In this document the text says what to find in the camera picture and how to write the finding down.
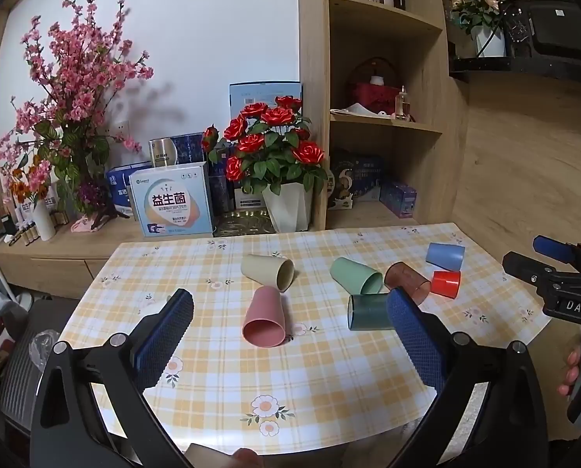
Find silver tumbler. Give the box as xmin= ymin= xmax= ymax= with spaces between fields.
xmin=149 ymin=137 xmax=179 ymax=169

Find pink blossom branches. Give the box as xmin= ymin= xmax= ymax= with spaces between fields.
xmin=0 ymin=0 xmax=155 ymax=215

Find pale blue flat box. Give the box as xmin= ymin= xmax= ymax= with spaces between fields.
xmin=229 ymin=82 xmax=303 ymax=125

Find red rose plant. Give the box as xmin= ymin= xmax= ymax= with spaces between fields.
xmin=201 ymin=96 xmax=329 ymax=197

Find brown transparent cup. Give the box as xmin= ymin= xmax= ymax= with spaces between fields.
xmin=384 ymin=262 xmax=432 ymax=305

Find pink cup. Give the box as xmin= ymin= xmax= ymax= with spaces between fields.
xmin=242 ymin=286 xmax=288 ymax=348

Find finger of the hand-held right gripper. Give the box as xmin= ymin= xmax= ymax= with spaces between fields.
xmin=533 ymin=235 xmax=581 ymax=278
xmin=502 ymin=252 xmax=558 ymax=298

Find peach rose plant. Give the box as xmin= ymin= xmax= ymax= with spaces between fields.
xmin=450 ymin=0 xmax=514 ymax=36

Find gold foil tray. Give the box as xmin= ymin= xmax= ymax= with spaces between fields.
xmin=215 ymin=209 xmax=274 ymax=238

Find purple flower bunch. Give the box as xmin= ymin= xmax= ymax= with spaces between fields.
xmin=76 ymin=178 xmax=110 ymax=215

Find wooden shelf unit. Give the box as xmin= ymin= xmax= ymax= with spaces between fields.
xmin=297 ymin=0 xmax=469 ymax=233

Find purple blue small box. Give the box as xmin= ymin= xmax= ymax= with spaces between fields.
xmin=379 ymin=180 xmax=418 ymax=219

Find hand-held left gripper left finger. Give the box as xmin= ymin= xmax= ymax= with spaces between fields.
xmin=29 ymin=289 xmax=196 ymax=468

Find light blue printed box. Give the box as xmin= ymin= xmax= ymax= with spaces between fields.
xmin=128 ymin=162 xmax=216 ymax=239

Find round white flower pot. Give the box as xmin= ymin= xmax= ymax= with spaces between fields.
xmin=471 ymin=24 xmax=508 ymax=58

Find beige cup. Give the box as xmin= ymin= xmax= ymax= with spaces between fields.
xmin=240 ymin=254 xmax=295 ymax=292

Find wicker basket with handle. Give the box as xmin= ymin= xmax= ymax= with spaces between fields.
xmin=345 ymin=57 xmax=403 ymax=116

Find dark blue patterned box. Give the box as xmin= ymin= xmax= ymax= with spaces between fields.
xmin=171 ymin=133 xmax=206 ymax=167

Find red cup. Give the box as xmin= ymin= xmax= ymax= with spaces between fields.
xmin=430 ymin=270 xmax=462 ymax=298

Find yellow checked floral tablecloth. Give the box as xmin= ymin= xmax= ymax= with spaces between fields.
xmin=56 ymin=223 xmax=553 ymax=455

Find clear perfume bottle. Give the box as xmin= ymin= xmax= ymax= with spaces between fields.
xmin=394 ymin=85 xmax=413 ymax=122

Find white faceted flower pot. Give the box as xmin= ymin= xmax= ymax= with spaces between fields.
xmin=261 ymin=183 xmax=315 ymax=234

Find blue night-sky printed box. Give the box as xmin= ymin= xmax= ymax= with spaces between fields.
xmin=328 ymin=153 xmax=384 ymax=211

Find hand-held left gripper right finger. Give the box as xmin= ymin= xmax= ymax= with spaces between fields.
xmin=387 ymin=289 xmax=549 ymax=468

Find light green cup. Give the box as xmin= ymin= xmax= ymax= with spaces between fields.
xmin=330 ymin=257 xmax=384 ymax=296

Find person's right hand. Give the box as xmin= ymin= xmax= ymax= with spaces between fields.
xmin=558 ymin=348 xmax=581 ymax=398

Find white face mask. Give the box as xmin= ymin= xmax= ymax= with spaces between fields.
xmin=330 ymin=102 xmax=389 ymax=119

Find blue cup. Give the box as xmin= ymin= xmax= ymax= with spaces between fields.
xmin=425 ymin=242 xmax=466 ymax=272

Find black appliance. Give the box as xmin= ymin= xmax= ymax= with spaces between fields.
xmin=449 ymin=0 xmax=581 ymax=79

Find row of small brown bottles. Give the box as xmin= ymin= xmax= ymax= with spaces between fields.
xmin=0 ymin=212 xmax=71 ymax=248

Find clear plastic bag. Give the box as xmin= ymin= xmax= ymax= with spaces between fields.
xmin=29 ymin=330 xmax=62 ymax=367

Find slim white vase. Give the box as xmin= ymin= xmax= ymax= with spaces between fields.
xmin=32 ymin=197 xmax=57 ymax=242

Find dark teal cup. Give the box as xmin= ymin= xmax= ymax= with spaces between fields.
xmin=347 ymin=293 xmax=394 ymax=331

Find wooden sideboard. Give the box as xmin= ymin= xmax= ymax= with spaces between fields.
xmin=0 ymin=202 xmax=335 ymax=300

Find tall dark blue box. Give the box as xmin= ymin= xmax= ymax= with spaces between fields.
xmin=207 ymin=146 xmax=236 ymax=216

